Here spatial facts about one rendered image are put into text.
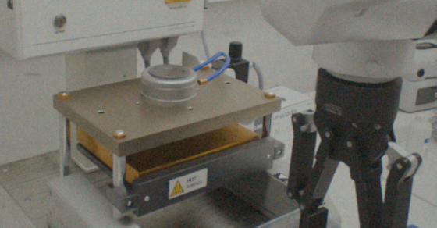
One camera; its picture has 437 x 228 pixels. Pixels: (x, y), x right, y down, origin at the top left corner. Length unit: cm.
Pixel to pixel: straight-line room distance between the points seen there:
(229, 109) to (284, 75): 96
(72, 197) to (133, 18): 29
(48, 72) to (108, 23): 47
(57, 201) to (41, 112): 57
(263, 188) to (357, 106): 37
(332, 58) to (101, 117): 33
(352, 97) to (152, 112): 31
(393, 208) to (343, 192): 80
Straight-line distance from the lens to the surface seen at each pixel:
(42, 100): 135
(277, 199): 87
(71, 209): 78
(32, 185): 97
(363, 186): 59
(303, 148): 63
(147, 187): 71
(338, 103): 55
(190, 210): 89
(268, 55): 167
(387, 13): 41
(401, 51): 53
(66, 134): 83
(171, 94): 77
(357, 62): 52
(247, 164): 82
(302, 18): 39
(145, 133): 70
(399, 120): 169
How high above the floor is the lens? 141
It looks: 19 degrees down
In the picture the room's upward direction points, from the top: 2 degrees clockwise
